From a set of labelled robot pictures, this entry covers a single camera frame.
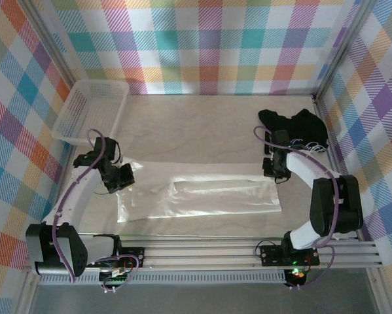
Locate black t-shirt with white print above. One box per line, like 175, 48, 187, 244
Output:
257, 109, 330, 154

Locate white plastic mesh basket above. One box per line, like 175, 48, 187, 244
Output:
51, 80, 130, 147

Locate right controller board with light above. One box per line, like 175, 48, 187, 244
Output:
285, 267, 308, 287

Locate aluminium side rail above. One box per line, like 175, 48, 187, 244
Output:
53, 142, 75, 203
313, 94, 362, 241

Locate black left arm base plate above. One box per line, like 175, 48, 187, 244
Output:
116, 247, 147, 268

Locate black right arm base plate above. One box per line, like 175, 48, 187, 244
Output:
260, 244, 320, 266

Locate aluminium corner post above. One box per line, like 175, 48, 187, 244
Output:
22, 0, 76, 91
313, 0, 376, 99

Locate left controller board with wires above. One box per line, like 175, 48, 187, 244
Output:
99, 268, 131, 288

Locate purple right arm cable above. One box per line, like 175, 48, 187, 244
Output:
253, 126, 336, 291

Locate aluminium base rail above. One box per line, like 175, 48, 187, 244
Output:
22, 237, 383, 272

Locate grey slotted cable duct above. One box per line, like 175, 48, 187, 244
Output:
38, 273, 287, 285

